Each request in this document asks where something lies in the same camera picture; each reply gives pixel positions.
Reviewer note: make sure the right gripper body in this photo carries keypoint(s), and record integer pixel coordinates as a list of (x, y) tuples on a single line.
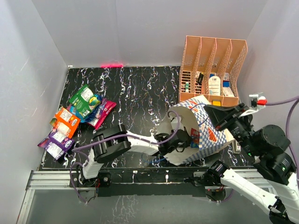
[(240, 129)]

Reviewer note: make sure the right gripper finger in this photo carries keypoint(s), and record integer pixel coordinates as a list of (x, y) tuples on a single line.
[(219, 122), (218, 112)]

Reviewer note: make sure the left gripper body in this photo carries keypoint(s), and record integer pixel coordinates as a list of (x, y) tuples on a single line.
[(184, 144)]

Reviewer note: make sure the blue checkered paper bag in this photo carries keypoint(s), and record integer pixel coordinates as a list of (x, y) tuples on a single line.
[(190, 114)]

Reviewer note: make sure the pink snack bag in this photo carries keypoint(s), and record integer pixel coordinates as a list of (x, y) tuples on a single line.
[(96, 123)]

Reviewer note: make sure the magenta purple candy pack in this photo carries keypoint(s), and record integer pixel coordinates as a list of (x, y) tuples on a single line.
[(101, 108)]

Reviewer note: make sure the green candy pack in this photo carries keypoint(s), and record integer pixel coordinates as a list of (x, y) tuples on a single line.
[(84, 101)]

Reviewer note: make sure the blue snack bag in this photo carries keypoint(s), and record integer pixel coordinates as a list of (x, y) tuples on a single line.
[(90, 116)]

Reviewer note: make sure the orange candy pack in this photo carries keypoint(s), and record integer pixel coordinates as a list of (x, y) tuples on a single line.
[(65, 122)]

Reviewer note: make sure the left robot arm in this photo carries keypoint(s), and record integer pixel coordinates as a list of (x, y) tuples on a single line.
[(111, 143)]

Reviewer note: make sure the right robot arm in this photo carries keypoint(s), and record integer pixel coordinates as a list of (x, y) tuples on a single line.
[(266, 147)]

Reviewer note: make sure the red snack packet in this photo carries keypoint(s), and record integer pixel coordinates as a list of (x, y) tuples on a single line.
[(195, 137)]

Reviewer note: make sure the white red paper box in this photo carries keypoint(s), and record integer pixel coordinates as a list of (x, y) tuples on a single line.
[(227, 92)]

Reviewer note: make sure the blue stamp pad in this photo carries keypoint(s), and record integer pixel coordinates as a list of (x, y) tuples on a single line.
[(226, 84)]

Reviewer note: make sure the white tube with label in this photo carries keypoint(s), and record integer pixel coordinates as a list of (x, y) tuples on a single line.
[(214, 86)]

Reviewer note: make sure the red white staples box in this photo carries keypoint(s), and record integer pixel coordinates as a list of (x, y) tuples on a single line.
[(226, 77)]

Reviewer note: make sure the black yellow highlighter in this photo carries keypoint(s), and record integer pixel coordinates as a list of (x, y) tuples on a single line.
[(200, 78)]

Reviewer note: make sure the glue stick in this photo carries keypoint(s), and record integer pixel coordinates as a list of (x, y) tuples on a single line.
[(186, 86)]

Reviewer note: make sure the orange desk organizer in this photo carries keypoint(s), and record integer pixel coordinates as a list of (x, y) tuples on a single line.
[(211, 55)]

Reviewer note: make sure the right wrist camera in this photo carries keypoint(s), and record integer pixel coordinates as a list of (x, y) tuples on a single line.
[(257, 102)]

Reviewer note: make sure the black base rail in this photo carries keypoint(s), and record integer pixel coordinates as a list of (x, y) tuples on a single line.
[(148, 181)]

